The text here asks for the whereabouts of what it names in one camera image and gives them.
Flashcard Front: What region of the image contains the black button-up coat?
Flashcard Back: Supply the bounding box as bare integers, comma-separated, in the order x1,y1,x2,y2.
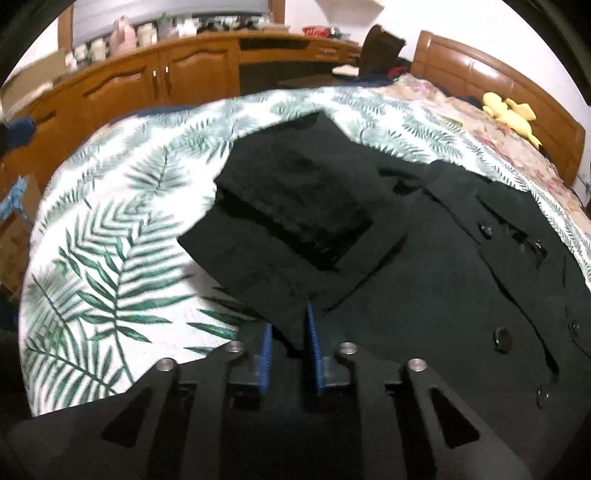
178,112,590,478

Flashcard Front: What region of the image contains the palm leaf print bedsheet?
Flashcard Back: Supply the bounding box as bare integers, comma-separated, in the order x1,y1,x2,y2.
19,87,590,415

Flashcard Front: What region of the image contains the floral quilt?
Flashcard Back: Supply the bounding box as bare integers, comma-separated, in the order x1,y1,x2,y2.
377,74,590,231

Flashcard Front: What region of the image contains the wooden desk cabinet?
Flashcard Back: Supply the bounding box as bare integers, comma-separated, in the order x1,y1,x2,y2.
1,31,362,187

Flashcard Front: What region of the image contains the yellow plush toy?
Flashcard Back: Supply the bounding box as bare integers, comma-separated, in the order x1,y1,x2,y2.
482,92,542,149

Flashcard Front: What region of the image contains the dark wooden chair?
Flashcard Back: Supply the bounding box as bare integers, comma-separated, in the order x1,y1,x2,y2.
359,24,406,77

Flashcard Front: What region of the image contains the wooden bed headboard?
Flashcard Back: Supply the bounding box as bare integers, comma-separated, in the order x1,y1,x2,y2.
411,30,585,186

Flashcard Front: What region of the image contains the blue cloth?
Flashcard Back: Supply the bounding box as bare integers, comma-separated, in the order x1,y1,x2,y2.
0,117,36,156

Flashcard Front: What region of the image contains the red basket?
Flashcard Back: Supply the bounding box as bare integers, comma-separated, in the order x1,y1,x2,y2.
301,26,332,38

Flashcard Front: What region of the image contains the pink bag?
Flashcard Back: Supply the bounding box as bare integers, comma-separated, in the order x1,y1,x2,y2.
109,16,137,56

